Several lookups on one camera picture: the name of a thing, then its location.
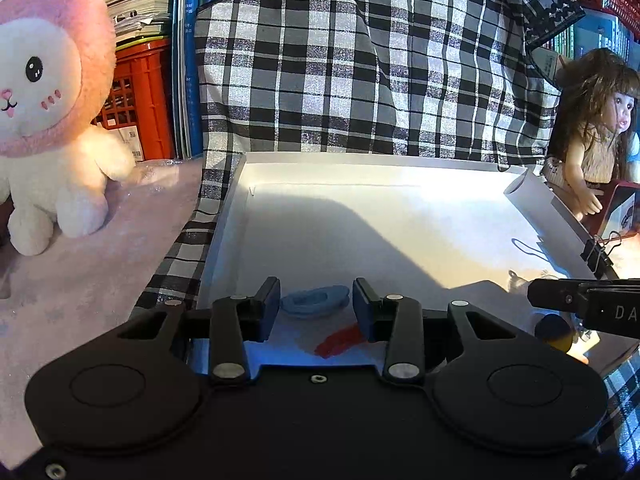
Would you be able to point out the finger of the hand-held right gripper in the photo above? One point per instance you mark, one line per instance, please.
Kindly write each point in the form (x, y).
(555, 296)

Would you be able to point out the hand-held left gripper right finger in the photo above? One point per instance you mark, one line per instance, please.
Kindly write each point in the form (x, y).
(361, 310)

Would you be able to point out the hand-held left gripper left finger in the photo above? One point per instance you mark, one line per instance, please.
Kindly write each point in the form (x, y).
(270, 310)

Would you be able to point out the red crayon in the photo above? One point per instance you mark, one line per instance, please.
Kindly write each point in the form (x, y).
(340, 341)

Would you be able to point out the pale blue hair clip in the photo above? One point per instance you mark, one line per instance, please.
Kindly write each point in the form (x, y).
(315, 301)

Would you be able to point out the white cardboard box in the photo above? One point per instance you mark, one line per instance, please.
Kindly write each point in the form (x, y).
(360, 225)

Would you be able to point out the black binder clip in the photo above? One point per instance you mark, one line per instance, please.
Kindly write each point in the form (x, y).
(597, 256)

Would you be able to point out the red smartphone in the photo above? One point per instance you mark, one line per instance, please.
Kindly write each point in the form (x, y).
(622, 207)

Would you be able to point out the brown haired doll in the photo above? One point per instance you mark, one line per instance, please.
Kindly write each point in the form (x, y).
(597, 125)

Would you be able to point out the pale pink bed sheet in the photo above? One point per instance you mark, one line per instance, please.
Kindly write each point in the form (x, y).
(90, 270)

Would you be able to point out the red plastic crate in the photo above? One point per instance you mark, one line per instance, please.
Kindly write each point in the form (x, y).
(145, 95)

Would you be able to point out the black white plaid cloth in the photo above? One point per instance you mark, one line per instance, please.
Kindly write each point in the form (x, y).
(350, 60)

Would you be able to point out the row of shelf books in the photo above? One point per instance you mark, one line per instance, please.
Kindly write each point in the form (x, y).
(590, 40)

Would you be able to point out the blue upright books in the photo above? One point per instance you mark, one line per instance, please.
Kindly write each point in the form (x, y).
(192, 35)

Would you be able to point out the pink white rabbit plush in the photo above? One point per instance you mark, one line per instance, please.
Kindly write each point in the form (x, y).
(55, 110)

